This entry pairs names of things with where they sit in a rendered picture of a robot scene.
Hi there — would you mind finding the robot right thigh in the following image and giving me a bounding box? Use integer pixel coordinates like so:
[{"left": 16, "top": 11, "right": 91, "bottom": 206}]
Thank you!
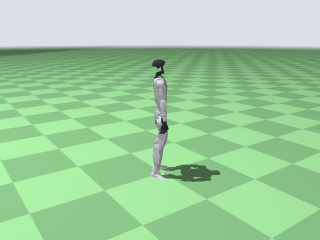
[{"left": 154, "top": 116, "right": 168, "bottom": 152}]

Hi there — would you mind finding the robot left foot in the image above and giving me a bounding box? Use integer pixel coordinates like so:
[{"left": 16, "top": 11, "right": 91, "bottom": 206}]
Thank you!
[{"left": 152, "top": 165, "right": 168, "bottom": 171}]

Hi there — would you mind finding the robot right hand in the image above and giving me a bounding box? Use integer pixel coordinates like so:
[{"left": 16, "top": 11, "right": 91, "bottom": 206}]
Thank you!
[{"left": 159, "top": 118, "right": 169, "bottom": 134}]

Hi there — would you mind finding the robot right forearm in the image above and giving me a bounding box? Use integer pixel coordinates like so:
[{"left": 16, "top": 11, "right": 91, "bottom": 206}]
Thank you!
[{"left": 160, "top": 99, "right": 167, "bottom": 122}]

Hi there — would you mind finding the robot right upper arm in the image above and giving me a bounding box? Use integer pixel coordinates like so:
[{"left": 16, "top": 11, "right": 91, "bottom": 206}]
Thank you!
[{"left": 156, "top": 79, "right": 167, "bottom": 104}]

